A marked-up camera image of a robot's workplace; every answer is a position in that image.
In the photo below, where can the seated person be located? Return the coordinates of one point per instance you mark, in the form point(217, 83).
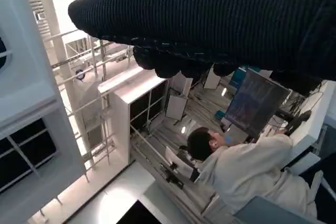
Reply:
point(249, 169)

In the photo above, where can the grey office chair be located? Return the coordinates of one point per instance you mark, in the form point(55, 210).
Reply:
point(267, 213)

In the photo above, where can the silver metal frame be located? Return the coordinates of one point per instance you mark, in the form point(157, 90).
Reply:
point(104, 77)

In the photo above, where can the ceiling lamp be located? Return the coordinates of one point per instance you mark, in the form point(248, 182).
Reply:
point(183, 129)
point(223, 91)

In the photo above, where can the white booth with dark panes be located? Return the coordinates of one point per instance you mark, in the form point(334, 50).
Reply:
point(118, 119)

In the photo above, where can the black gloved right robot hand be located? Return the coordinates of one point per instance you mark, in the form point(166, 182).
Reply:
point(210, 19)

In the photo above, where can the white desk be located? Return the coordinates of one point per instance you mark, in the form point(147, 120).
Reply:
point(317, 119)

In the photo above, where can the computer monitor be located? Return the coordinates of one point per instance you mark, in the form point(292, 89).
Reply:
point(254, 103)

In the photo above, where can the large white booth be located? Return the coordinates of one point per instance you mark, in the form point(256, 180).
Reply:
point(26, 90)

